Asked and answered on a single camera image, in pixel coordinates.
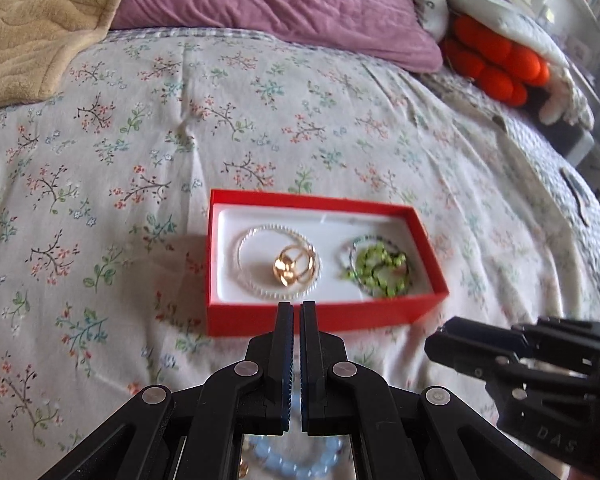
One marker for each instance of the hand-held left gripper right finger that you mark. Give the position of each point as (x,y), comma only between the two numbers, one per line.
(306,360)

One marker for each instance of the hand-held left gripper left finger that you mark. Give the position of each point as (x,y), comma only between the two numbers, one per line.
(286,360)

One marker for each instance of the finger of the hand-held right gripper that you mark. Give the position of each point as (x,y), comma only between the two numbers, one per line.
(480,335)
(465,360)

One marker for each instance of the red cardboard box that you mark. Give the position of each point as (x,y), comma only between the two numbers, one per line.
(330,315)

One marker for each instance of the gold rings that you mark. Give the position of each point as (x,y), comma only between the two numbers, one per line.
(285,265)

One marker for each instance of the grey quilted bedspread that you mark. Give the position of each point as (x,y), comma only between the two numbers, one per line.
(535,160)

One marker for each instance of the grey box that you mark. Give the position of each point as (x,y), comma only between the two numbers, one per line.
(570,143)

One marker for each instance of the floral bed sheet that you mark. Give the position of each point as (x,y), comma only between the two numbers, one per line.
(230,125)

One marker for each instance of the orange plush toy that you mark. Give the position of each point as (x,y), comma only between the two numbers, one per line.
(500,65)

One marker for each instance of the white printed pillow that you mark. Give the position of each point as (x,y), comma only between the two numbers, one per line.
(427,0)

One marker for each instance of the beige fleece blanket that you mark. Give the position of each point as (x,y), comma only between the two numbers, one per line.
(35,30)

